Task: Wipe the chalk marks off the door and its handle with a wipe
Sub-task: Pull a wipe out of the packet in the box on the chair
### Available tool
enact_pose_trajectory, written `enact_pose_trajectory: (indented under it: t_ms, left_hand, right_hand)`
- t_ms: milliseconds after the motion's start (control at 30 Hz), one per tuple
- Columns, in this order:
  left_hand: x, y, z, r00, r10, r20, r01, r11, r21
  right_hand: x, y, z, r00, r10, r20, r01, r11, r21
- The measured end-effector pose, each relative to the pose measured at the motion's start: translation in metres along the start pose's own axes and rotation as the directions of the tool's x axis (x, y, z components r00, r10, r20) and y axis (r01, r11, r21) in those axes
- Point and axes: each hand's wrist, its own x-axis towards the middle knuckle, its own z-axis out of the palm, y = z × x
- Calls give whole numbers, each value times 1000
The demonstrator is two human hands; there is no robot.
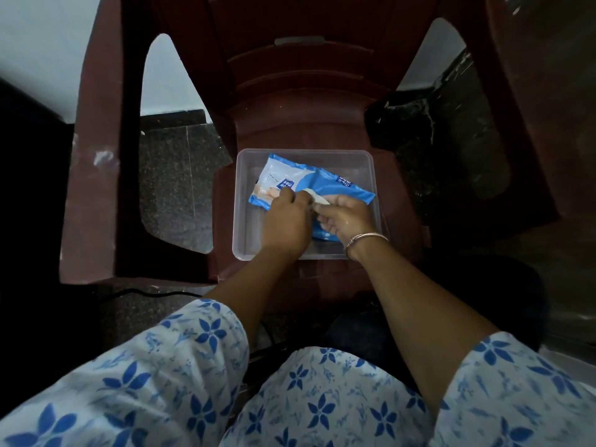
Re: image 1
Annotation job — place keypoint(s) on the silver bangle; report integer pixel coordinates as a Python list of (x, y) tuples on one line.
[(368, 235)]

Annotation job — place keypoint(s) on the white blue floral garment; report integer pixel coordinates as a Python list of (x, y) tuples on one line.
[(139, 381)]

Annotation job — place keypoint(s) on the blue wet wipe packet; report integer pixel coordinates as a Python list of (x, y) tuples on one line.
[(298, 174)]

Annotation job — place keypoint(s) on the clear plastic container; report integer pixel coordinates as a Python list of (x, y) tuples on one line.
[(354, 160)]

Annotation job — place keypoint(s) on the person's left forearm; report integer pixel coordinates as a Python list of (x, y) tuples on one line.
[(247, 297)]

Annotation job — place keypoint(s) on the dark red plastic chair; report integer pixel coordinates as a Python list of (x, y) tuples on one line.
[(298, 111)]

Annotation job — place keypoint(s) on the person's left hand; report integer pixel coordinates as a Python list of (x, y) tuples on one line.
[(286, 228)]

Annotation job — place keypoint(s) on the person's right hand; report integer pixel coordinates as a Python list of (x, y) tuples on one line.
[(349, 223)]

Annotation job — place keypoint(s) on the small white cloth wad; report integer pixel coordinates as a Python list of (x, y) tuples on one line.
[(316, 198)]

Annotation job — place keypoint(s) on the person's right forearm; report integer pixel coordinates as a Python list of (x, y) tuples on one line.
[(419, 321)]

